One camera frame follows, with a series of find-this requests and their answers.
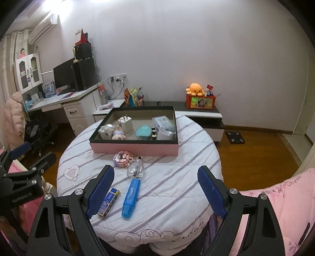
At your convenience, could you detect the pink bead box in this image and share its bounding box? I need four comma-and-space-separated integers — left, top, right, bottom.
113, 151, 134, 169

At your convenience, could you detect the teal heart-shaped case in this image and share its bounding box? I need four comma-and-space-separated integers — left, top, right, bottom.
135, 125, 153, 141

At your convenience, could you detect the pink puffer jacket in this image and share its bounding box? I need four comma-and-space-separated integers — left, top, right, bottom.
3, 92, 26, 150

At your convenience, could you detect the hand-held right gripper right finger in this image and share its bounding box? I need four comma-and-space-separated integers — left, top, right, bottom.
197, 165, 286, 256

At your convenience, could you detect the white glass-door cabinet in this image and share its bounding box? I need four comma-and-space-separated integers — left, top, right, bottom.
13, 52, 43, 95

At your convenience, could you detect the orange octopus plush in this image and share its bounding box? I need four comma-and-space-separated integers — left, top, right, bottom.
186, 82, 206, 97

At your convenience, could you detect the pink doll figurine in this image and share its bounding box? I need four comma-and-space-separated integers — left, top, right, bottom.
111, 125, 126, 141

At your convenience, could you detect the white desk with drawers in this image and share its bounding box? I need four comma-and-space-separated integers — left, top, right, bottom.
25, 84, 106, 137

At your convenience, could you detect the black computer monitor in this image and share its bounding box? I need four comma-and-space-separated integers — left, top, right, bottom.
53, 58, 77, 90

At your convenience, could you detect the blue white packet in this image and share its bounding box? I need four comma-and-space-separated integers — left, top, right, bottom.
43, 82, 55, 97

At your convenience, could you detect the long blue plastic case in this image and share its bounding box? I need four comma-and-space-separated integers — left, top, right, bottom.
121, 178, 141, 219

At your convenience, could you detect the red printed storage box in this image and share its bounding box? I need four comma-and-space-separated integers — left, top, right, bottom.
185, 94, 216, 109

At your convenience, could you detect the white plush toy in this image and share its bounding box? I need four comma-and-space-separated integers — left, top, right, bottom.
98, 124, 116, 139

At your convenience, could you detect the black computer tower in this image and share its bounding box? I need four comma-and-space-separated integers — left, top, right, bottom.
73, 58, 97, 91

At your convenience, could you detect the red white snack bag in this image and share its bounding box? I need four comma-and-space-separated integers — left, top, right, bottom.
136, 87, 145, 107

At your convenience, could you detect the pink blanket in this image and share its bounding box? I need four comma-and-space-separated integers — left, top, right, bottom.
229, 167, 315, 256

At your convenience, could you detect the clear plastic box green label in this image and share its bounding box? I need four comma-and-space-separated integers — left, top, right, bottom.
152, 116, 175, 131

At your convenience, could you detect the clear bottle orange cap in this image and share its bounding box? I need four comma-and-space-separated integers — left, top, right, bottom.
98, 84, 107, 104

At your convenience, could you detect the yellow green snack bag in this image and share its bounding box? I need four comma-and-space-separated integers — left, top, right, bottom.
129, 88, 139, 107

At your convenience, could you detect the clear round bottle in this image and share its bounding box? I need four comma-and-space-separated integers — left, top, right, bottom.
127, 156, 145, 180

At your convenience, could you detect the red paper bag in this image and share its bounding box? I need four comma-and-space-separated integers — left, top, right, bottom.
75, 29, 89, 45

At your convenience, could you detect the pink storage tray dark rim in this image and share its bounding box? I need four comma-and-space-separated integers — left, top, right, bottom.
89, 106, 179, 157

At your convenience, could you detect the small blue cardboard box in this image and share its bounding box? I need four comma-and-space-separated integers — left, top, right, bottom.
98, 187, 121, 217

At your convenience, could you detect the black bathroom scale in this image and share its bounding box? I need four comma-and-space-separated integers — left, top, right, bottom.
226, 131, 246, 144

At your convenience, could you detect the white charger plug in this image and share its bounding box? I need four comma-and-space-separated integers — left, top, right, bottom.
118, 115, 133, 133

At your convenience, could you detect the white air conditioner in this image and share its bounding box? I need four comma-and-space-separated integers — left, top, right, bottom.
28, 13, 59, 45

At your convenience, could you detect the black speaker box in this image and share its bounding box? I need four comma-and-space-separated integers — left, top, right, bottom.
73, 42, 93, 61

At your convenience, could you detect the white tape dispenser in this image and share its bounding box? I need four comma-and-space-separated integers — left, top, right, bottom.
157, 128, 177, 141

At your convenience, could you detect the pink cloth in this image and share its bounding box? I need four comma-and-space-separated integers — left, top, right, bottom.
15, 197, 42, 234

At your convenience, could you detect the white wall power outlet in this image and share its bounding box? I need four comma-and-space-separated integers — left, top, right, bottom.
109, 73, 128, 83

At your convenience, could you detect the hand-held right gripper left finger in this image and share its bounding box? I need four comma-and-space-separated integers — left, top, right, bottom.
26, 164, 115, 256

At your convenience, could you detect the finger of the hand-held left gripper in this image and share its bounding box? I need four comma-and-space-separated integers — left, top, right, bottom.
4, 152, 57, 178
0, 141, 32, 170

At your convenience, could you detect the black office chair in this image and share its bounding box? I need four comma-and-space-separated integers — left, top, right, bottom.
25, 118, 56, 158

